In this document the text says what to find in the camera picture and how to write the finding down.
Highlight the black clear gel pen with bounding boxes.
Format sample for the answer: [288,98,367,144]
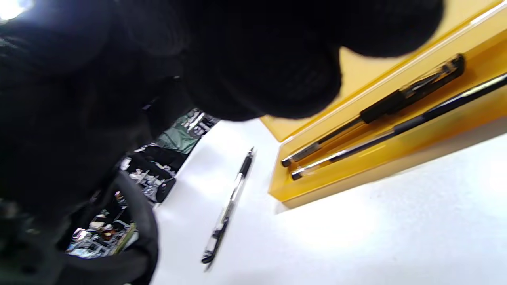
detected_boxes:
[281,54,465,168]
[291,74,507,181]
[201,147,255,265]

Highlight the person's right hand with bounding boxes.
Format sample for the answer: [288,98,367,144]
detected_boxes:
[0,0,444,222]

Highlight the black wrist strap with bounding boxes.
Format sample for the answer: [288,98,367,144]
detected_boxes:
[0,170,160,285]

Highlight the yellow plastic tray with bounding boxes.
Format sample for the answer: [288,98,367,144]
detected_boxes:
[259,0,507,203]

